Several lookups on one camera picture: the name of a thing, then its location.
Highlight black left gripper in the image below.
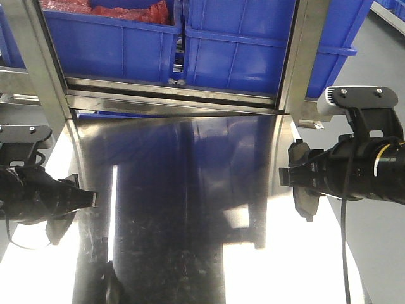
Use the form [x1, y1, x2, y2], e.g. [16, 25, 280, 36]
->
[1, 166, 97, 225]

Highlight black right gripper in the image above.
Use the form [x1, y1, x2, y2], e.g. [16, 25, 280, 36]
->
[279, 134, 380, 200]

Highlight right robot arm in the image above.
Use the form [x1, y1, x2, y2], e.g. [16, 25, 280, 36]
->
[279, 134, 404, 204]

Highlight left blue plastic crate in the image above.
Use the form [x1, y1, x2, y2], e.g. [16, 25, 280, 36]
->
[43, 1, 182, 83]

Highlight blue plastic crate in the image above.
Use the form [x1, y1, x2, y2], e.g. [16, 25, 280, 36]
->
[182, 1, 372, 98]
[43, 1, 182, 83]

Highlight right blue plastic crate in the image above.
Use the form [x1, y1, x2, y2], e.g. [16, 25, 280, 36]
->
[182, 1, 372, 98]

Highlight red bagged parts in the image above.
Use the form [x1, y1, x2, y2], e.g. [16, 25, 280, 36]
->
[40, 1, 170, 25]

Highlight left camera cable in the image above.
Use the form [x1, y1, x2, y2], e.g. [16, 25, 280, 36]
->
[0, 151, 80, 251]

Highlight steel rack shelf rail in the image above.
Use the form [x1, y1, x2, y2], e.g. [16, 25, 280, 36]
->
[0, 68, 327, 129]

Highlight steel rack right post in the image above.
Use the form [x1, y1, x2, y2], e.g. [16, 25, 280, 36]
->
[275, 0, 330, 124]

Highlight steel rack post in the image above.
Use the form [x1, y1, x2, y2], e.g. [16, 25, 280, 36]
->
[1, 1, 72, 140]
[275, 0, 330, 124]

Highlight steel rack left post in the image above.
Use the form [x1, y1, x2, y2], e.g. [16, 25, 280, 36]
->
[1, 1, 72, 140]

